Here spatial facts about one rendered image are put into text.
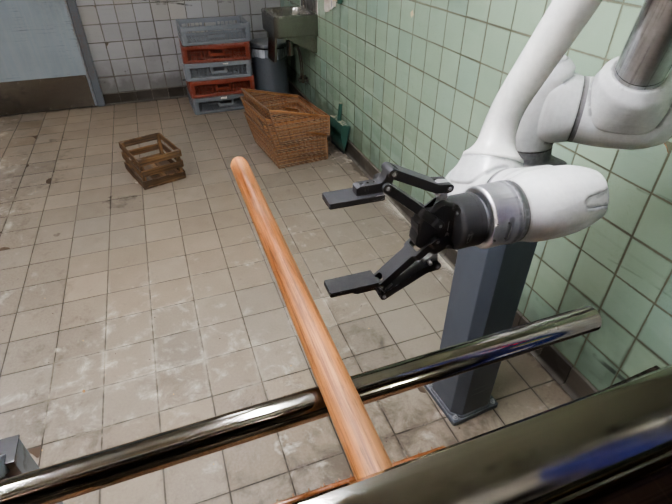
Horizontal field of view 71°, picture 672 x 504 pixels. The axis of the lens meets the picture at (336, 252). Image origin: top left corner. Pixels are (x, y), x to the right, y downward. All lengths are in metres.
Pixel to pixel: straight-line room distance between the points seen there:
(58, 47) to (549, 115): 4.58
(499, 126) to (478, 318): 0.83
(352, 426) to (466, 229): 0.33
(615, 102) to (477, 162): 0.47
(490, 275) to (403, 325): 0.85
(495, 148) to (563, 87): 0.44
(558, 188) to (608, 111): 0.54
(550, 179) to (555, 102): 0.55
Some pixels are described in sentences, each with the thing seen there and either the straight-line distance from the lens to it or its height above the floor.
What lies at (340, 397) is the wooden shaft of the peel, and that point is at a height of 1.21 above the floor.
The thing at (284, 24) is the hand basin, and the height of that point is 0.82.
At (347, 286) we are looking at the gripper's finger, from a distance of 0.64.
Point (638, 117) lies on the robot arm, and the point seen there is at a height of 1.18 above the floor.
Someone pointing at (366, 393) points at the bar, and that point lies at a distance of 0.47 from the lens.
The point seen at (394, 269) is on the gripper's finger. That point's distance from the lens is 0.65.
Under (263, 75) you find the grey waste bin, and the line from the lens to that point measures 4.85.
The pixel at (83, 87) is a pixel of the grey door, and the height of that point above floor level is 0.19.
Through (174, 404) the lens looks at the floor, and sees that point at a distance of 2.01.
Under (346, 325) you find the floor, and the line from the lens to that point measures 2.19.
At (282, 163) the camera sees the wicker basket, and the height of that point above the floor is 0.04.
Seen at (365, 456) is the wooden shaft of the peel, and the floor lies 1.21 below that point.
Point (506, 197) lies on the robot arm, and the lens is 0.66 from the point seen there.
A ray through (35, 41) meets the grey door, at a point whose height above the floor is 0.61.
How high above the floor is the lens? 1.54
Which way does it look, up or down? 36 degrees down
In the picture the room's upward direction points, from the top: straight up
